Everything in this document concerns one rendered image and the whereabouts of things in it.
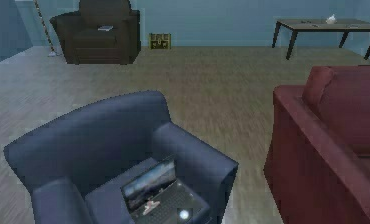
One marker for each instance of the dark red sofa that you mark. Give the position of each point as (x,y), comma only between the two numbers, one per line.
(339,140)

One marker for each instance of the yellow and black box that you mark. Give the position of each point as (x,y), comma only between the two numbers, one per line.
(160,41)

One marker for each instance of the dark brown armchair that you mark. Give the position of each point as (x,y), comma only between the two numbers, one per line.
(93,43)

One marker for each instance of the white crumpled object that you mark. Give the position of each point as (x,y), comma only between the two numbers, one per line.
(331,20)

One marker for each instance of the dark wooden table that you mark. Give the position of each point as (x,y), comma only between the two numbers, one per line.
(326,26)

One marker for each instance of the black laptop with stickers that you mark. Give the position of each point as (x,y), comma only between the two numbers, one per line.
(159,196)

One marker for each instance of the small grey book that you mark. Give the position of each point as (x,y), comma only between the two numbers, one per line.
(105,28)

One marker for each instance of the thin floor lamp pole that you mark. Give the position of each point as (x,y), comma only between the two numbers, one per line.
(44,28)

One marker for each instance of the dark blue armchair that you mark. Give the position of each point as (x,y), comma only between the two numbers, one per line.
(93,133)

